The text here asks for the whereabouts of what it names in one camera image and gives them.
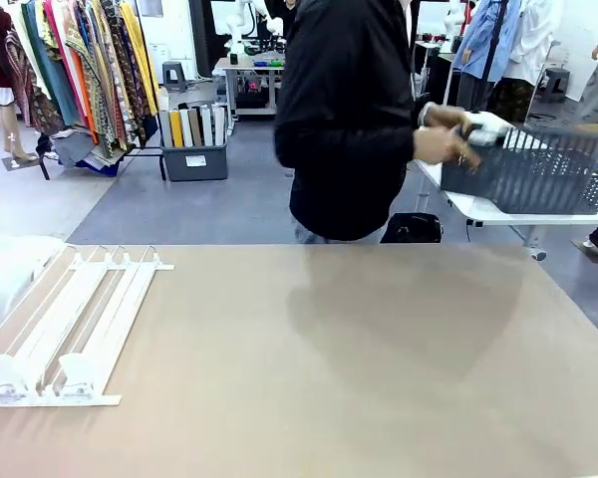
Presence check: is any white crumpled cloth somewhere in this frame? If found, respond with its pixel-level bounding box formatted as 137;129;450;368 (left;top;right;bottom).
463;111;515;146

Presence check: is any person's right forearm black sleeve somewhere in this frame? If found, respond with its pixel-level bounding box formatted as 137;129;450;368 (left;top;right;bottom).
278;126;420;170

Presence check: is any white folding table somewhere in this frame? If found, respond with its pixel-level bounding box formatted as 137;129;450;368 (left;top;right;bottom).
413;158;598;263

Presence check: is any person's left hand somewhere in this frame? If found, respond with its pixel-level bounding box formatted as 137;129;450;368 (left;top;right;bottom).
426;103;473;132

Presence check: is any black garment stand pole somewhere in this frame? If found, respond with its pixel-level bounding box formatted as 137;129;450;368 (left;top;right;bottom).
480;0;509;86

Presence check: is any grey plastic storage bin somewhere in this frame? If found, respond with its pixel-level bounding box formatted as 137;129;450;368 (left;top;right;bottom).
159;141;229;182

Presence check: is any rack of colourful clothes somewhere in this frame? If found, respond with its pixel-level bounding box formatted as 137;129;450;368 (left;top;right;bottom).
2;0;166;181

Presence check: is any brown fabric roll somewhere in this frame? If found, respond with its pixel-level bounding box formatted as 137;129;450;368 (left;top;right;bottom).
187;107;203;147

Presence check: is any white dispenser pusher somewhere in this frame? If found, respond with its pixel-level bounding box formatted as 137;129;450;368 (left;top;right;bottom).
58;352;106;397
0;352;29;394

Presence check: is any grey plastic stool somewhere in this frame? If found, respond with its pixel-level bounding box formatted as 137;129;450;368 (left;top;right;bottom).
541;67;572;104
161;60;188;94

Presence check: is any person in black jacket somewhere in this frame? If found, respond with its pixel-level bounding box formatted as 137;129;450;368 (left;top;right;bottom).
273;0;430;245

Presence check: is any grey fabric roll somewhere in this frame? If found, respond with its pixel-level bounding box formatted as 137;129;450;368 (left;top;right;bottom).
158;109;173;148

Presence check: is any person's right hand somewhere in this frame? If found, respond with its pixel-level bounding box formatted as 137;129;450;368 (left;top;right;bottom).
412;123;483;175

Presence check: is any grey folded fabric pile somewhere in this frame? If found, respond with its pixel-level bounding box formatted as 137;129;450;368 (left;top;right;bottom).
52;128;126;175

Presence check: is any grey workbench table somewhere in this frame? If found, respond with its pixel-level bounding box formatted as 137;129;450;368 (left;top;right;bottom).
212;55;286;120

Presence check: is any white fabric roll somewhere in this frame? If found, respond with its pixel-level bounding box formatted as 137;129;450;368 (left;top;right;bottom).
211;104;226;146
179;108;194;148
199;104;214;147

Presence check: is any black bag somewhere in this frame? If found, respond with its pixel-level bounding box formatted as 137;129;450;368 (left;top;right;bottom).
380;212;445;245

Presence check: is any white wire can dispenser rack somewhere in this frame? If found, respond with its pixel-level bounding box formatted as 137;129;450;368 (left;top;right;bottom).
0;242;175;408

